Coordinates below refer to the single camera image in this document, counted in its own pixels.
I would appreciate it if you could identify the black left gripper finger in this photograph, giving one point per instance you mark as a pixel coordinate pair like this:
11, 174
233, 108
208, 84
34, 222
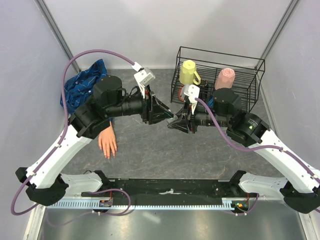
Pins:
161, 116
160, 104

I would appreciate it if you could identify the blue plaid shirt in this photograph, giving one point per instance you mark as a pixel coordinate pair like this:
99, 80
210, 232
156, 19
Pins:
81, 86

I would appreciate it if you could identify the pink faceted mug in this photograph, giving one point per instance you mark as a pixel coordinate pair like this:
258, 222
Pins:
225, 79

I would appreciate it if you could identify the orange mug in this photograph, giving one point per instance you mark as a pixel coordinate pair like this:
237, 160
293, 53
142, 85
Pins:
181, 95

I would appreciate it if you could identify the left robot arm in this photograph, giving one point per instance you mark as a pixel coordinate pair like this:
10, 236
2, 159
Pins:
46, 185

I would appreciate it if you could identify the light blue cable duct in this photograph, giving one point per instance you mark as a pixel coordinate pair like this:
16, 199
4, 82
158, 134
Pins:
96, 204

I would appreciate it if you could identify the blue mug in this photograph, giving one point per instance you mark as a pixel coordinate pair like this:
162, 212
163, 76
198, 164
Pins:
210, 103

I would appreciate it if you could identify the black mug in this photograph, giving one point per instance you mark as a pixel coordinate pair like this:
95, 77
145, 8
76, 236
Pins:
204, 89

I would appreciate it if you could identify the mannequin hand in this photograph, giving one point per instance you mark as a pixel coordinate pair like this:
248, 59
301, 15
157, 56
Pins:
107, 142

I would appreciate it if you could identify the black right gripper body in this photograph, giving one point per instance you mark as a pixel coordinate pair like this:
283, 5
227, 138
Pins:
192, 119

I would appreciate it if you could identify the yellow faceted mug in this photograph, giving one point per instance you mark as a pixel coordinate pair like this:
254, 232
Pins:
188, 73

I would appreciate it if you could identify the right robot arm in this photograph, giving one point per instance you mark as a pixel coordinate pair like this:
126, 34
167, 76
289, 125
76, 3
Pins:
299, 187

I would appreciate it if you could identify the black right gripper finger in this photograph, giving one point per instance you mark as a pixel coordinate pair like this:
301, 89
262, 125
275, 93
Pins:
182, 115
178, 125

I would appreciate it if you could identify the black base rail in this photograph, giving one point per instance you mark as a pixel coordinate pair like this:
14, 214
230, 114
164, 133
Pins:
177, 191

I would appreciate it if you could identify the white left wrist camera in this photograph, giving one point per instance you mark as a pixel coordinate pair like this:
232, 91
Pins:
143, 77

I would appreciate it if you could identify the black wire rack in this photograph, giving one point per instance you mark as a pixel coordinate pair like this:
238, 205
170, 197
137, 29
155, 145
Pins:
248, 73

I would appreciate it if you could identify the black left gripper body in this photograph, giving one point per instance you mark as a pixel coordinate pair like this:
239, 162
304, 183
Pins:
147, 112

